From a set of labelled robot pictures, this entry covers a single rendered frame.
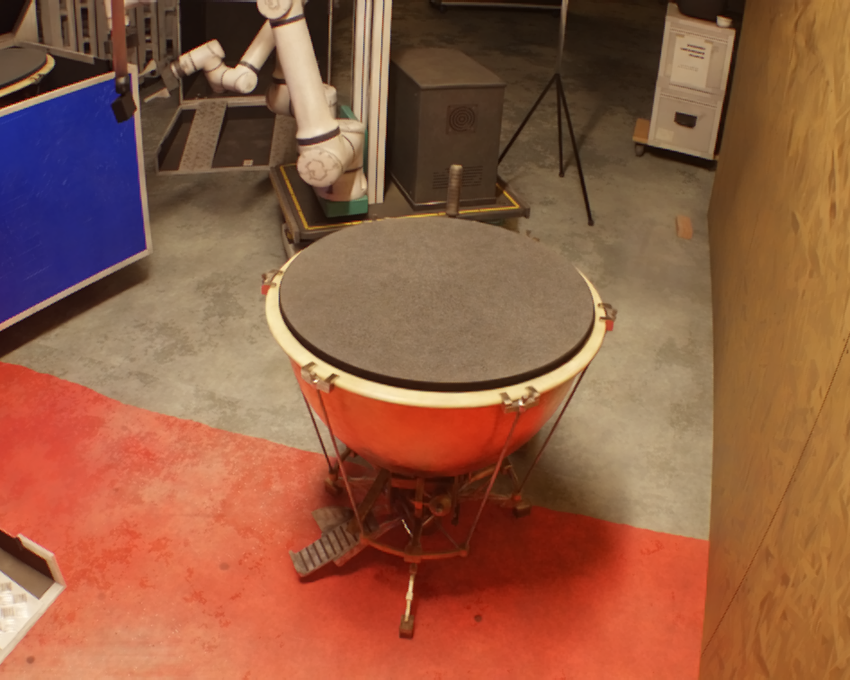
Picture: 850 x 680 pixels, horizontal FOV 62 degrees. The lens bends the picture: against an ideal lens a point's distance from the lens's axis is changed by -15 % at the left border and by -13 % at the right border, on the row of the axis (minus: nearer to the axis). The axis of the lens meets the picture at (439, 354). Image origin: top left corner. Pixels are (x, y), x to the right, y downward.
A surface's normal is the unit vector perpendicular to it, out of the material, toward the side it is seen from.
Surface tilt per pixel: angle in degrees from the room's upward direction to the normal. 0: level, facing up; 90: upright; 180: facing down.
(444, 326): 0
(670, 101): 90
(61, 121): 90
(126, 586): 0
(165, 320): 0
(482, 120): 90
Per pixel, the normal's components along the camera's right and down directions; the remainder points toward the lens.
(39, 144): 0.80, 0.39
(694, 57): -0.29, 0.54
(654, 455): 0.06, -0.81
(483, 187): 0.33, 0.56
